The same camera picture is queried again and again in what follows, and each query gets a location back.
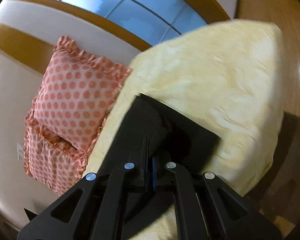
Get polka dot pillow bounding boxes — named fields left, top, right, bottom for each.
left=23, top=109, right=89, bottom=196
left=34, top=36, right=132, bottom=154

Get white wall socket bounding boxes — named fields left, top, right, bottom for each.
left=17, top=143, right=24, bottom=160

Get window with wooden frame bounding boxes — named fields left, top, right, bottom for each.
left=12, top=0, right=230, bottom=46

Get black pants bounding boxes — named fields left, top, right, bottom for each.
left=97, top=93, right=222, bottom=240

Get cream patterned bed sheet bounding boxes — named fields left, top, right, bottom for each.
left=87, top=20, right=283, bottom=239

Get polka dot pillow right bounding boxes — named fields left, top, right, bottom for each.
left=34, top=36, right=132, bottom=154

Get polka dot pillow left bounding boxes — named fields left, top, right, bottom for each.
left=23, top=109, right=89, bottom=196

